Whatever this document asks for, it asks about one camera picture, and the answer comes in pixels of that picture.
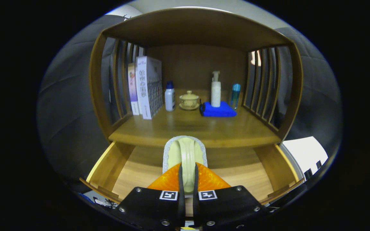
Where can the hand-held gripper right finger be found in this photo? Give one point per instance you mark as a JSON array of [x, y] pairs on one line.
[[195, 208]]

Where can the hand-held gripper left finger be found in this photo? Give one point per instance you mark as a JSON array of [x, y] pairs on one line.
[[181, 208]]

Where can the brown wooden drawer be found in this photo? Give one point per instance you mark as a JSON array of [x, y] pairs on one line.
[[133, 179]]

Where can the brown wooden countertop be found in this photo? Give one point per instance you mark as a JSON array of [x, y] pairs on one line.
[[188, 128]]

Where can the brown wooden cabinet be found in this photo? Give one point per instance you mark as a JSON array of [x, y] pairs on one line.
[[191, 64]]

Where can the blue folded cloth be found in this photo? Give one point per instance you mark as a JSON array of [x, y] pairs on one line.
[[218, 111]]

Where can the yellow lidded teacup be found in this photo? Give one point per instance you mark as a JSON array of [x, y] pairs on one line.
[[189, 101]]

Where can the white bottle blue cap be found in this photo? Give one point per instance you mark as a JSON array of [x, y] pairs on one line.
[[170, 99]]

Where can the white pump bottle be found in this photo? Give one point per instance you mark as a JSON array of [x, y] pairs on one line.
[[215, 93]]

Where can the blue transparent bottle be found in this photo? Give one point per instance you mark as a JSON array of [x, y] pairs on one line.
[[235, 96]]

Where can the white patterned book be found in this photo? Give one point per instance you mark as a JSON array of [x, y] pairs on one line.
[[148, 89]]

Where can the purple white book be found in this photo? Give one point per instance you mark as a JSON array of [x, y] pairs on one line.
[[133, 89]]

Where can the black backdrop cloth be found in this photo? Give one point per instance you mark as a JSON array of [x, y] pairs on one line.
[[66, 112]]

